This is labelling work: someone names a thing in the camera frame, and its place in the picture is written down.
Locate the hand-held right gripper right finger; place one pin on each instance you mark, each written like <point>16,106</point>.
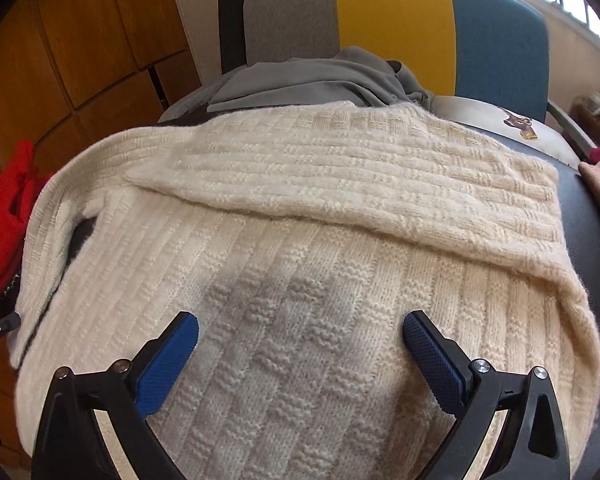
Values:
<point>432,360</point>

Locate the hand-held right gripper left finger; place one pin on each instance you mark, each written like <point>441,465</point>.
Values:
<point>167,360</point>

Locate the cream knit sweater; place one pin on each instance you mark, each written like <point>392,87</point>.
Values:
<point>300,240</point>

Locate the red cloth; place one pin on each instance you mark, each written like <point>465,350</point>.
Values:
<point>5,225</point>

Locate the white deer print cushion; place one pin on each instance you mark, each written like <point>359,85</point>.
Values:
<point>475,112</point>

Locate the wooden side table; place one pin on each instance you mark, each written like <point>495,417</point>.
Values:
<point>597,130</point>

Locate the grey garment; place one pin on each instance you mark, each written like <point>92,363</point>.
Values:
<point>305,80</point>

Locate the wooden wardrobe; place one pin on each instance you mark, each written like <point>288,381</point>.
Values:
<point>80,35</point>

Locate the grey yellow blue armchair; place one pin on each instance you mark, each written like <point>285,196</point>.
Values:
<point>395,25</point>

